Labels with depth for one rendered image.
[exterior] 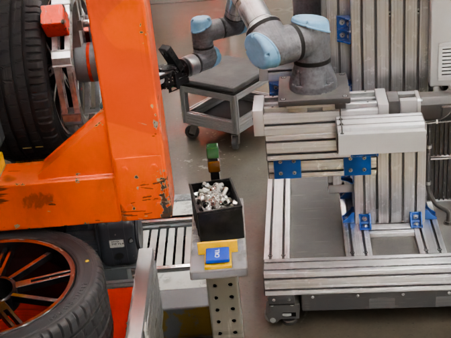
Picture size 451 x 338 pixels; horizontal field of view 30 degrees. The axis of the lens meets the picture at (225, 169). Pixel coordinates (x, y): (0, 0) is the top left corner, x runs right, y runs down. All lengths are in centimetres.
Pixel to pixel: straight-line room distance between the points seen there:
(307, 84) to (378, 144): 29
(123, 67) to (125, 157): 28
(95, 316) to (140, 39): 78
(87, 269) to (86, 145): 37
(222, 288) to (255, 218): 98
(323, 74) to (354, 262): 66
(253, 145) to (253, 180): 38
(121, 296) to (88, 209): 31
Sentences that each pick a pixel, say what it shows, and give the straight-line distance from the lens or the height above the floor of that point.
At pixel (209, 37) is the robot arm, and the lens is 301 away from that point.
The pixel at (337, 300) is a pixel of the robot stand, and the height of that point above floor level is 11.
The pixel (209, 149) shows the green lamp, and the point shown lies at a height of 66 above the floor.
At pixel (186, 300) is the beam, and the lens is 292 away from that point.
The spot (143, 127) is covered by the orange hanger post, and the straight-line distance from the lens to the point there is 249.
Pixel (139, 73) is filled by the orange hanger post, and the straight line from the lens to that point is 243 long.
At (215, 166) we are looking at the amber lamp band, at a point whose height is 59.
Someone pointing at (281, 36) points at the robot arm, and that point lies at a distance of 255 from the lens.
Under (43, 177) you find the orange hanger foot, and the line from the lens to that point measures 263.
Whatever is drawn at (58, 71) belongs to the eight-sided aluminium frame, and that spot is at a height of 92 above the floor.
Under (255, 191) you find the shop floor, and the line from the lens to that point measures 383.
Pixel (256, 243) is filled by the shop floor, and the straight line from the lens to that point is 343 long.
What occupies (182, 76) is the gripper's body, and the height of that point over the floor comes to 79.
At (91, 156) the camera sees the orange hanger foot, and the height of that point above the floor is 74.
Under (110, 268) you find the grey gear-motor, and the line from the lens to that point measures 297.
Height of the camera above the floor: 180
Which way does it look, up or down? 26 degrees down
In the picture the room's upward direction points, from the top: 6 degrees counter-clockwise
